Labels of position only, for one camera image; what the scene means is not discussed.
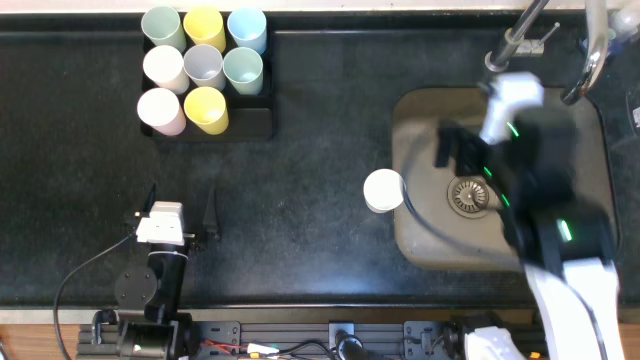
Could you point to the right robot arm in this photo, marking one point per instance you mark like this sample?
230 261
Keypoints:
550 200

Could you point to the yellow cup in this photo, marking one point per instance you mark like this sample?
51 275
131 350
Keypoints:
204 27
206 110

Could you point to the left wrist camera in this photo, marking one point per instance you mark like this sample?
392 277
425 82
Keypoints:
161 224

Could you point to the blue soap bottle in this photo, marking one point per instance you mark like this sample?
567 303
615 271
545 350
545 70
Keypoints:
625 22

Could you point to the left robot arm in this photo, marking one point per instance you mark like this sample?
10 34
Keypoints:
165 280

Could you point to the white cup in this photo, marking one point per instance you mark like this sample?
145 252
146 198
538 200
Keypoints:
383 190
164 67

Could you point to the green cup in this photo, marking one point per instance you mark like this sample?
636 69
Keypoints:
243 70
162 26

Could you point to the mounting rail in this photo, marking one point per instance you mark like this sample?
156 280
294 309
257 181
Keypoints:
300 340

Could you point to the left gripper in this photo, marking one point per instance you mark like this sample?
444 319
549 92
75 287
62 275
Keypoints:
200 239

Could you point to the pink cup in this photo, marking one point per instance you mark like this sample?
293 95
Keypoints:
161 111

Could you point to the grey cup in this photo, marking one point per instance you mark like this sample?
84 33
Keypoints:
204 65

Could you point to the black tray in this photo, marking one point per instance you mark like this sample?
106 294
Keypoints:
250 121

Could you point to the steel tap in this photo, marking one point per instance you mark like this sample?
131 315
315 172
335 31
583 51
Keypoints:
505 47

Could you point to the steel sink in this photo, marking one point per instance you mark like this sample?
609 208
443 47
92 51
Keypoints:
425 235

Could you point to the blue cup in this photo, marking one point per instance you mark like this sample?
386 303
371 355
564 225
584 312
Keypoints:
247 29

